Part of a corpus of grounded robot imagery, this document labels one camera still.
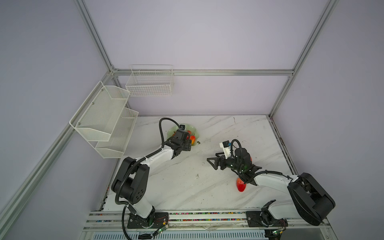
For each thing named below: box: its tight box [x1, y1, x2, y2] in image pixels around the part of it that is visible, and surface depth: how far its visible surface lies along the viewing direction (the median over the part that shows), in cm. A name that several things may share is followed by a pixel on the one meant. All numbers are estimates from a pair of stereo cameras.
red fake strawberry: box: [236, 177, 247, 192], surface depth 84 cm
